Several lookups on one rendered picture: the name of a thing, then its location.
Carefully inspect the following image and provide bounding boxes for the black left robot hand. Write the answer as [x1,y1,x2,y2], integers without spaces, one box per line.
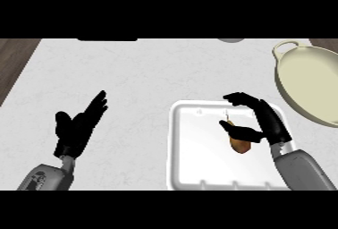
[53,89,109,159]

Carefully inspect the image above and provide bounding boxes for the brown yellow pear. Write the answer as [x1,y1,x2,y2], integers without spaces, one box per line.
[223,109,252,155]

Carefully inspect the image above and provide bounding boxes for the cream pot with handle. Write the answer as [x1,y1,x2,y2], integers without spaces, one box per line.
[270,39,338,129]

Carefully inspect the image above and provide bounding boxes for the grey round object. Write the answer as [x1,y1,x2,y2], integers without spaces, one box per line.
[217,38,245,44]

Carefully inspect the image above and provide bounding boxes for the white square tray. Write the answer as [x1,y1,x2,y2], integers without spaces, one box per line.
[166,99,293,191]

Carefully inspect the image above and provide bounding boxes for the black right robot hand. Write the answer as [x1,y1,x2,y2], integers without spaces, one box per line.
[218,91,293,147]

